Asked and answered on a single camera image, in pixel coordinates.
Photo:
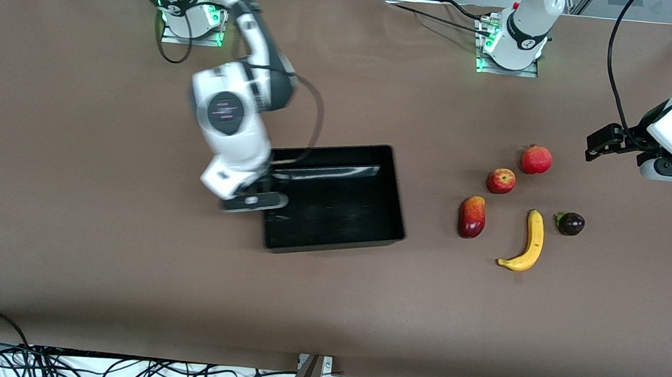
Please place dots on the red yellow mango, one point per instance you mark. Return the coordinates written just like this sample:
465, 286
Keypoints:
471, 220

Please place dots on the red pomegranate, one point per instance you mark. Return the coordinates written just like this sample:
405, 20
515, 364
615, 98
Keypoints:
536, 161

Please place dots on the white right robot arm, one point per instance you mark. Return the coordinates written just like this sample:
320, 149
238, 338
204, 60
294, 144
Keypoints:
227, 126

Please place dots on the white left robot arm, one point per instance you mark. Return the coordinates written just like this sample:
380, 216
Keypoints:
525, 29

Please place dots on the silver metal table bracket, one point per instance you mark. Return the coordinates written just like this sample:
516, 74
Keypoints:
328, 364

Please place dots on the yellow banana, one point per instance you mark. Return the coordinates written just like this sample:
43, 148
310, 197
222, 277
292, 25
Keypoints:
534, 240

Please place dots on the black rectangular plastic tray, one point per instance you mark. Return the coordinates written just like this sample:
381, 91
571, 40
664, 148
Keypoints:
339, 225

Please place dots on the small red apple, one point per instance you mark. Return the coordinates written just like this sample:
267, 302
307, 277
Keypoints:
501, 182

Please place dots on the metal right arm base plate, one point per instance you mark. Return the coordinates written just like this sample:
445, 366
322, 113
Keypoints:
171, 37

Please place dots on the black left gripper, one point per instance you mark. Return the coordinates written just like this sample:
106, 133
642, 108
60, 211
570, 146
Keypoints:
632, 142

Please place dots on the dark purple mangosteen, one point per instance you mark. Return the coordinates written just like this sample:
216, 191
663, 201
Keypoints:
572, 224

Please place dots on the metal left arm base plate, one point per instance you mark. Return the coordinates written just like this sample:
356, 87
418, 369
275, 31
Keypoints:
531, 72

